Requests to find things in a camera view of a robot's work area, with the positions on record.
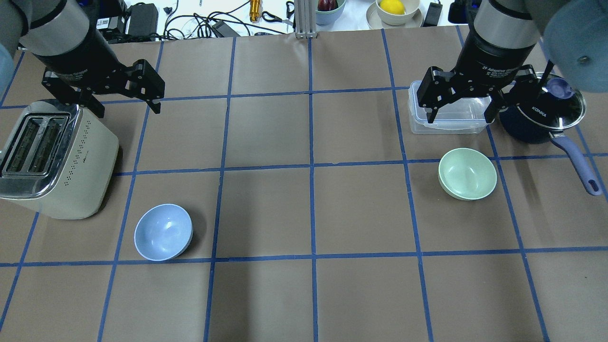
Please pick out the blue bowl with fruit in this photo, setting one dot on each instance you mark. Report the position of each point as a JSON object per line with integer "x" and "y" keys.
{"x": 328, "y": 11}

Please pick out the black power brick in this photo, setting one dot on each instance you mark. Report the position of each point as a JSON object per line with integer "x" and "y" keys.
{"x": 142, "y": 21}

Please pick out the beige bowl with lemon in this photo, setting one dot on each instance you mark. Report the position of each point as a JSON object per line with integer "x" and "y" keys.
{"x": 397, "y": 12}

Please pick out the cream silver toaster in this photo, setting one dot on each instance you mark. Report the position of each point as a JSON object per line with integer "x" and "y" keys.
{"x": 58, "y": 160}

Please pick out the clear plastic lidded container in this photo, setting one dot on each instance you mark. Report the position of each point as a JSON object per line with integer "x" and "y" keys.
{"x": 465, "y": 116}

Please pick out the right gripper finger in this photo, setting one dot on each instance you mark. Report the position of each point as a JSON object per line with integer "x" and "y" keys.
{"x": 526, "y": 88}
{"x": 435, "y": 91}

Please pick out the black power adapter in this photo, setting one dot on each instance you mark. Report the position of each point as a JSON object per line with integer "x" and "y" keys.
{"x": 433, "y": 15}

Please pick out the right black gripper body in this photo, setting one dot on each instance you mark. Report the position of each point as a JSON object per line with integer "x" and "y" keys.
{"x": 494, "y": 56}

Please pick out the aluminium frame post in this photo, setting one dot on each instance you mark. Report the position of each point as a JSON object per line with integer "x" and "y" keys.
{"x": 305, "y": 19}

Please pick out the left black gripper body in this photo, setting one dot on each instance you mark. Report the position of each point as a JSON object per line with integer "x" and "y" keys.
{"x": 77, "y": 53}

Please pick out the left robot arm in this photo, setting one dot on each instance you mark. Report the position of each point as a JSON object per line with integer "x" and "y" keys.
{"x": 79, "y": 59}

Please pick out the black electronics box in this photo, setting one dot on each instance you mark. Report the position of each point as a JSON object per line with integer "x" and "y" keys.
{"x": 110, "y": 19}

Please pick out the green bowl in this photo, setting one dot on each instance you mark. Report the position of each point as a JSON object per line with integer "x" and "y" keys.
{"x": 467, "y": 174}

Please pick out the orange handled tool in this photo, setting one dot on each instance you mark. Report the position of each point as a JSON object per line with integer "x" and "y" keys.
{"x": 255, "y": 10}

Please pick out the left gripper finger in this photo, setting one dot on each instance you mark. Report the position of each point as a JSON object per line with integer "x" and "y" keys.
{"x": 88, "y": 101}
{"x": 143, "y": 82}

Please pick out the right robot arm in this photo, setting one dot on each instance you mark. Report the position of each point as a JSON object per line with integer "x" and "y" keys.
{"x": 501, "y": 37}

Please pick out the dark blue saucepan with lid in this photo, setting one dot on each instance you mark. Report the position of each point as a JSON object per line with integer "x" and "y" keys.
{"x": 557, "y": 108}

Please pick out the beige plate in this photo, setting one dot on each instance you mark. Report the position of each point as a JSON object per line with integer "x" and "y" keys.
{"x": 374, "y": 21}

